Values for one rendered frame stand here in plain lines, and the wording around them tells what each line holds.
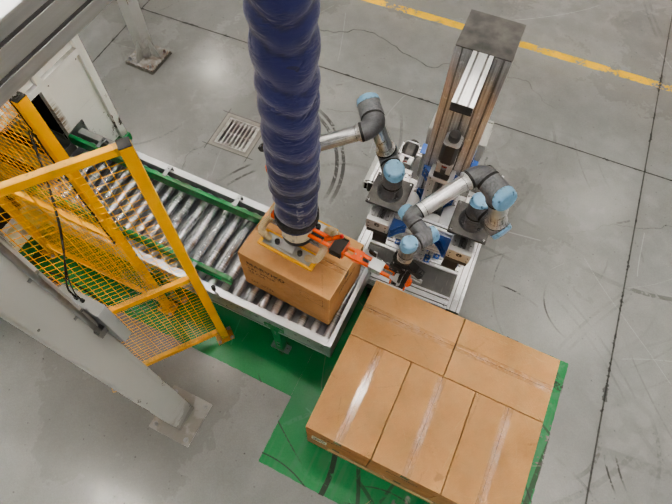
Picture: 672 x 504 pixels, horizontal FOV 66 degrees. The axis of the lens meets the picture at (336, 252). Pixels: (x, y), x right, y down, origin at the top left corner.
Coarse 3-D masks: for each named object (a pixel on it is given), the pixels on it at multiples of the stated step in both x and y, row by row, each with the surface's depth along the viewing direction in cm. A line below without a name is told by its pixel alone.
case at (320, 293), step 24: (264, 216) 302; (264, 264) 288; (288, 264) 288; (336, 264) 289; (360, 264) 316; (264, 288) 319; (288, 288) 296; (312, 288) 282; (336, 288) 282; (312, 312) 309; (336, 312) 316
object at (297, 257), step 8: (272, 232) 279; (264, 240) 276; (272, 240) 276; (280, 240) 276; (272, 248) 274; (304, 248) 275; (288, 256) 273; (296, 256) 272; (304, 256) 272; (304, 264) 271; (312, 264) 271
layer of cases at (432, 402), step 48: (384, 288) 327; (384, 336) 312; (432, 336) 313; (480, 336) 313; (336, 384) 298; (384, 384) 299; (432, 384) 299; (480, 384) 300; (528, 384) 301; (336, 432) 286; (384, 432) 286; (432, 432) 287; (480, 432) 288; (528, 432) 288; (432, 480) 276; (480, 480) 276
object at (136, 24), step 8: (120, 0) 435; (128, 0) 433; (136, 0) 442; (120, 8) 443; (128, 8) 439; (136, 8) 445; (128, 16) 447; (136, 16) 449; (128, 24) 457; (136, 24) 453; (144, 24) 462; (136, 32) 461; (144, 32) 466; (136, 40) 471; (144, 40) 471; (144, 48) 475; (144, 56) 485
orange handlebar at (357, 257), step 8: (272, 216) 270; (320, 232) 266; (320, 240) 264; (352, 248) 262; (352, 256) 260; (360, 256) 259; (368, 256) 260; (368, 264) 258; (384, 272) 256; (392, 272) 258
